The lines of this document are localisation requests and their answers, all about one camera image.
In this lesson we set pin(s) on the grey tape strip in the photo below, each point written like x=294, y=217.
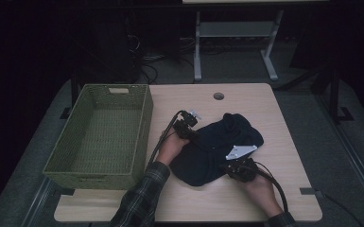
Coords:
x=308, y=191

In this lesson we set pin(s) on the white metal stand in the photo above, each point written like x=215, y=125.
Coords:
x=236, y=29

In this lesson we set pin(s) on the metal floor rail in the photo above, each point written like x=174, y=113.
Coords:
x=38, y=201
x=353, y=154

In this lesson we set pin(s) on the person's right hand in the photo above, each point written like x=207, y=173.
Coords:
x=261, y=192

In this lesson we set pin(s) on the dark navy garment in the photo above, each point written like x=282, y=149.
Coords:
x=201, y=157

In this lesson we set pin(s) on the green woven basket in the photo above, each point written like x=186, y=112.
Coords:
x=75, y=182

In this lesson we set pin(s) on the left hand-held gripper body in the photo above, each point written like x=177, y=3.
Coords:
x=186, y=126

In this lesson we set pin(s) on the person's left hand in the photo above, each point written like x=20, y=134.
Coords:
x=171, y=148

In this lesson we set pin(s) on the black metal stand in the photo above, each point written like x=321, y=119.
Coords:
x=335, y=94

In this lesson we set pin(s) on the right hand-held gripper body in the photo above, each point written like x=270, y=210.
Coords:
x=241, y=167

